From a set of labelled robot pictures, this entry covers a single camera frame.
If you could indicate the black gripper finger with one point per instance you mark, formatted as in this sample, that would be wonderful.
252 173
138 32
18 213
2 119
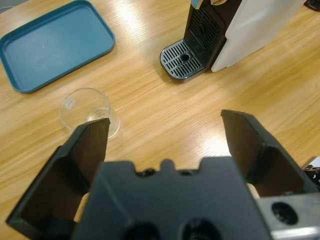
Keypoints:
82 150
245 140

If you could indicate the clear glass cup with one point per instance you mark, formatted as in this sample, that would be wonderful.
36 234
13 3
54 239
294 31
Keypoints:
75 111

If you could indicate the white capsule coffee machine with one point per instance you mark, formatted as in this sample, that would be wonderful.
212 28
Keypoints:
255 30

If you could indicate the teal plastic serving tray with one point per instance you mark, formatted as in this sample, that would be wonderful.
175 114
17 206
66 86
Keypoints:
55 47

